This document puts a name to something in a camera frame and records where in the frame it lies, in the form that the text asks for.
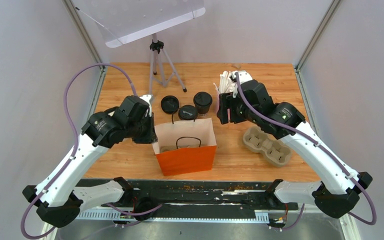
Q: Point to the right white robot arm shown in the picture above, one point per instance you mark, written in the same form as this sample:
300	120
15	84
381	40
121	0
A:
340	186

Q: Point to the orange paper bag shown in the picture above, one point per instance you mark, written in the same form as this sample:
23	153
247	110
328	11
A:
181	133

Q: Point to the white reflector board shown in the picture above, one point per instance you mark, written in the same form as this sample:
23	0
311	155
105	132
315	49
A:
124	21

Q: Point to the black paper coffee cup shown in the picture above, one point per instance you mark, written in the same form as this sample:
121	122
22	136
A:
202	110

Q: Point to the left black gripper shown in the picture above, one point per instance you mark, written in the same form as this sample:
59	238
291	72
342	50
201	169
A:
151	137

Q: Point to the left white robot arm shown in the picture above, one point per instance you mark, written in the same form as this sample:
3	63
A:
58	198

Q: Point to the bundle of wrapped straws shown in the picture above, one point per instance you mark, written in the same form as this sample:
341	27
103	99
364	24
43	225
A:
226	84

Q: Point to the grey tripod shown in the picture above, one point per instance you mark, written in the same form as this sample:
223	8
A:
156	70

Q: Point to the stack of black lids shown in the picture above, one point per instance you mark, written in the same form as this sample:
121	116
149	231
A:
169	104

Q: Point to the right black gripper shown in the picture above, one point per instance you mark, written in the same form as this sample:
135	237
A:
227	101

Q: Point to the cardboard cup carrier tray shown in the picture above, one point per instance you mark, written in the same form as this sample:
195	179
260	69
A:
272	150

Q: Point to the cardboard cup carrier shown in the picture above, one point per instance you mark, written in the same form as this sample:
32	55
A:
174	148

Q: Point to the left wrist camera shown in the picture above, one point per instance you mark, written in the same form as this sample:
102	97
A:
148	98

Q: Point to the black cup lid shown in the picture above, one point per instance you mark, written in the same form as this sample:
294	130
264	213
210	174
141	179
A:
202	99
187	112

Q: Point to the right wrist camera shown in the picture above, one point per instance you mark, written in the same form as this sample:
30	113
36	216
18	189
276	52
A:
239	77

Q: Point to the pink straw holder cup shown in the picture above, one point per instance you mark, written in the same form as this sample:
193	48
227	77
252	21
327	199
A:
217	104

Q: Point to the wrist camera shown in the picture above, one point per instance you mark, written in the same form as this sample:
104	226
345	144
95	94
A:
239	77
148	98

